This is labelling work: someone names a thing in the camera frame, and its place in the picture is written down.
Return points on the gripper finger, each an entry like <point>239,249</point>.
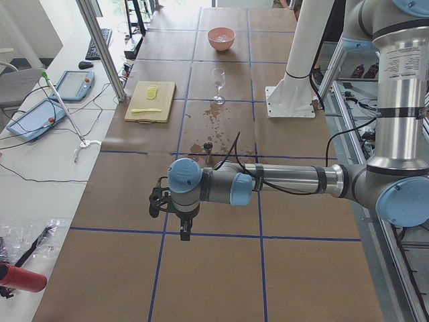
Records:
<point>188,233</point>
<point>182,235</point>

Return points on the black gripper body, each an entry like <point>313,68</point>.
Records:
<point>185,215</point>

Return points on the steel jigger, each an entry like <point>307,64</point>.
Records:
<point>207,146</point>

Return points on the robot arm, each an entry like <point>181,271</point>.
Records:
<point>393,182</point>

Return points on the clear wine glass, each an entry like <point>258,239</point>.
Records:
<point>218,76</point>

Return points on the clear ice cubes pile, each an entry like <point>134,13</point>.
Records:
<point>222,38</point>

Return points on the yellow plastic knife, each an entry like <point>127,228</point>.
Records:
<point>148,110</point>

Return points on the bamboo cutting board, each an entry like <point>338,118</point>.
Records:
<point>162,101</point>

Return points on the lemon slice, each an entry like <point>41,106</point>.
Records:
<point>152,91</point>

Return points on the pink rod tool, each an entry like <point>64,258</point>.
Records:
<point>84,143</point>

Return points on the blue teach pendant far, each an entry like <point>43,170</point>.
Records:
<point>75,85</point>

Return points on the blue teach pendant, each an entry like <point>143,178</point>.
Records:
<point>75,85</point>
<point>37,121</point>

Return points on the red bottle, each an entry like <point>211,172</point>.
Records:
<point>21,279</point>

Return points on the blue teach pendant near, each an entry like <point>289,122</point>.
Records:
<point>37,121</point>

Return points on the pink bowl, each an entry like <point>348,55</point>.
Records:
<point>221,46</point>

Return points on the black computer mouse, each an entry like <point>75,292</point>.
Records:
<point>85,64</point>

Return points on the white camera pole stand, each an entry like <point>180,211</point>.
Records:
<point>292,97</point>

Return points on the aluminium frame post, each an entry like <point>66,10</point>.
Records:
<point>88,14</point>

